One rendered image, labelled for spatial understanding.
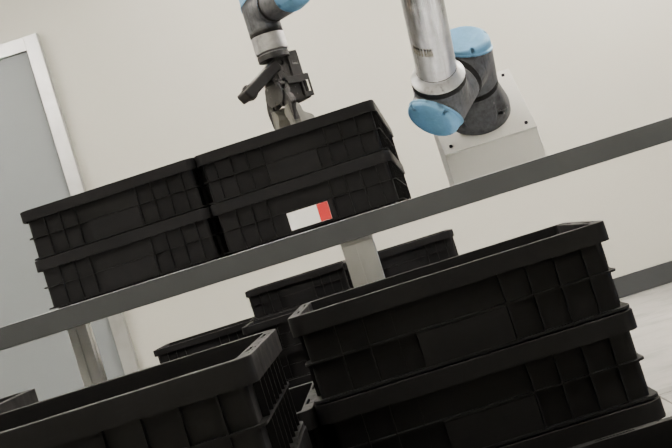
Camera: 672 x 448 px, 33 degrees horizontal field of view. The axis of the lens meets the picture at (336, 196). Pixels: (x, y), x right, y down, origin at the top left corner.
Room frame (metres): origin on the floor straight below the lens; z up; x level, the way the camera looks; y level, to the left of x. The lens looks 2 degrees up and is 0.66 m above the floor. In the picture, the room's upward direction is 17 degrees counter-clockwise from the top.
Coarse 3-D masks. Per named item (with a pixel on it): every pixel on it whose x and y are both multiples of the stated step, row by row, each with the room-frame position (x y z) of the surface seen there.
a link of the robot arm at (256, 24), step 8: (240, 0) 2.52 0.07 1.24; (248, 0) 2.50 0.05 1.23; (256, 0) 2.48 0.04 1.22; (240, 8) 2.53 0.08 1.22; (248, 8) 2.50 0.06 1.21; (256, 8) 2.48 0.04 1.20; (248, 16) 2.51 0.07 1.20; (256, 16) 2.49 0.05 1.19; (248, 24) 2.52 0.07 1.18; (256, 24) 2.50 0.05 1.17; (264, 24) 2.50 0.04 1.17; (272, 24) 2.50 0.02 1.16; (280, 24) 2.53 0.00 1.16; (248, 32) 2.53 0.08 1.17; (256, 32) 2.51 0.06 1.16; (264, 32) 2.50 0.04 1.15
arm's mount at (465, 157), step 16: (512, 80) 2.71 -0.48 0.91; (512, 96) 2.68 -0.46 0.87; (512, 112) 2.64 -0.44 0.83; (528, 112) 2.63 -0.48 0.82; (512, 128) 2.61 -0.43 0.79; (528, 128) 2.60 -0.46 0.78; (448, 144) 2.62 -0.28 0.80; (464, 144) 2.61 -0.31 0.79; (480, 144) 2.60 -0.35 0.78; (496, 144) 2.60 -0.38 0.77; (512, 144) 2.60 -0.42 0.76; (528, 144) 2.60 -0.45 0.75; (448, 160) 2.61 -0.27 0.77; (464, 160) 2.61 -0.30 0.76; (480, 160) 2.61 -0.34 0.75; (496, 160) 2.61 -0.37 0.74; (512, 160) 2.60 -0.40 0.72; (528, 160) 2.60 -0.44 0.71; (448, 176) 2.70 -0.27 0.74; (464, 176) 2.61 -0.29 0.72; (480, 176) 2.61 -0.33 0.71
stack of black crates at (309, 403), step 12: (312, 384) 1.63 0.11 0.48; (300, 396) 1.66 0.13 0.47; (312, 396) 1.49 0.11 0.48; (300, 408) 1.66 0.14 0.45; (312, 408) 1.39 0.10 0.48; (300, 420) 1.38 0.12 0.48; (312, 420) 1.38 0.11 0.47; (312, 432) 1.42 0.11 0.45; (324, 432) 1.50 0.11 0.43; (312, 444) 1.39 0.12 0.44; (324, 444) 1.46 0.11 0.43
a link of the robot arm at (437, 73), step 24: (408, 0) 2.23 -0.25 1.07; (432, 0) 2.23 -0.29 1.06; (408, 24) 2.29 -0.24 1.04; (432, 24) 2.27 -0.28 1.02; (432, 48) 2.31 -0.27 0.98; (432, 72) 2.36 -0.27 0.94; (456, 72) 2.40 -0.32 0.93; (432, 96) 2.39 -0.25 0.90; (456, 96) 2.41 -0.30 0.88; (432, 120) 2.44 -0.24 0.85; (456, 120) 2.42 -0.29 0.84
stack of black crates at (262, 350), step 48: (96, 384) 1.27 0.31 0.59; (144, 384) 1.27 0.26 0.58; (192, 384) 0.98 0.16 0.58; (240, 384) 0.98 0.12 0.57; (288, 384) 1.25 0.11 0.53; (0, 432) 0.99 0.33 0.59; (48, 432) 0.98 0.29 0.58; (96, 432) 0.98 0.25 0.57; (144, 432) 0.99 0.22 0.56; (192, 432) 0.99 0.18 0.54; (240, 432) 0.98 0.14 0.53; (288, 432) 1.14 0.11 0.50
